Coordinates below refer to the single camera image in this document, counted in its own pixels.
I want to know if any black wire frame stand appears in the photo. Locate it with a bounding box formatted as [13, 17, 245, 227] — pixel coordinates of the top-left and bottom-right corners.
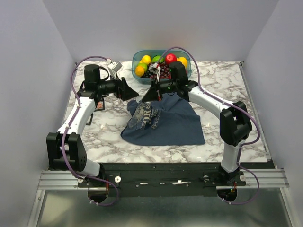
[95, 98, 105, 112]

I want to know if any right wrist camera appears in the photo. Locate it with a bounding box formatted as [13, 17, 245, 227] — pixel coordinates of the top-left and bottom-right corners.
[149, 62, 161, 81]

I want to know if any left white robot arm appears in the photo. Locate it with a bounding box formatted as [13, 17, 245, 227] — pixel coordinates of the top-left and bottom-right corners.
[46, 61, 139, 187]

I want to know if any yellow lemon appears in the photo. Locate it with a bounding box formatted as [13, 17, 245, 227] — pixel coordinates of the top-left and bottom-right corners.
[140, 55, 152, 65]
[177, 57, 188, 68]

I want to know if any dark grape bunch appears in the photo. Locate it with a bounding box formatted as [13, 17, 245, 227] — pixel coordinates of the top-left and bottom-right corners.
[142, 62, 171, 79]

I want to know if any green lime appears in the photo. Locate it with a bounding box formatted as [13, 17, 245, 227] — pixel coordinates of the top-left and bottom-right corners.
[152, 55, 165, 63]

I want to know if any blue printed tank top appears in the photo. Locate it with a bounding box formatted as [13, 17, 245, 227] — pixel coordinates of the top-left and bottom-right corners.
[121, 94, 205, 146]

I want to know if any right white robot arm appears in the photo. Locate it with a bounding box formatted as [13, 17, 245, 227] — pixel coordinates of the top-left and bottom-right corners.
[142, 61, 252, 185]

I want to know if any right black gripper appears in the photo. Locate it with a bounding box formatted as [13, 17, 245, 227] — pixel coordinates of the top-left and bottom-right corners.
[142, 77, 178, 103]

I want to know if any yellow lemon right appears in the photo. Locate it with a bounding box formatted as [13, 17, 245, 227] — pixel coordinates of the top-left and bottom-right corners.
[177, 57, 188, 68]

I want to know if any teal plastic fruit container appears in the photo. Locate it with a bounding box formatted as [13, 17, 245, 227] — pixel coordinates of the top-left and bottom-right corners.
[132, 50, 192, 84]

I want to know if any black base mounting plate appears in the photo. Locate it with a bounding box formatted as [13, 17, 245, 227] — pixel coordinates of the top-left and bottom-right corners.
[48, 162, 276, 198]

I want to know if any yellow lemon left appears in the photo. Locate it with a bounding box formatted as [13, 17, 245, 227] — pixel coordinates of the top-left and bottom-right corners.
[140, 55, 152, 65]

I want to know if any light green fruit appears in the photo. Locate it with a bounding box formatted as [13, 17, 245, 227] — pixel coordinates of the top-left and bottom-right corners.
[138, 63, 148, 71]

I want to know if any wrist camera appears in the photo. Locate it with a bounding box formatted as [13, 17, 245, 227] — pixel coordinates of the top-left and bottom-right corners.
[106, 58, 122, 79]
[149, 62, 161, 81]

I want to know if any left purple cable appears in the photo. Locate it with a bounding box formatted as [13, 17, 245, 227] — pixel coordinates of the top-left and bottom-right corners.
[60, 56, 119, 207]

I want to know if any orange fruit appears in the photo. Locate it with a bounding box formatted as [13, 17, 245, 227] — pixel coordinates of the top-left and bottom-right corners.
[135, 66, 145, 77]

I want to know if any aluminium rail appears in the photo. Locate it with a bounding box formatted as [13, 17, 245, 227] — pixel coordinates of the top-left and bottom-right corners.
[38, 169, 289, 190]

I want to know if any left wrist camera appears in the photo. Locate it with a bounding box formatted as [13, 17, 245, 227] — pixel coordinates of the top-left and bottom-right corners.
[106, 58, 122, 79]

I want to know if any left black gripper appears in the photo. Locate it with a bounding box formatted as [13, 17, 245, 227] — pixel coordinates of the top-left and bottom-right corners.
[98, 71, 139, 101]

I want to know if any red apple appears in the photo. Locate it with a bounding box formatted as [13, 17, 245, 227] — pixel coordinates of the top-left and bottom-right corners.
[164, 53, 177, 66]

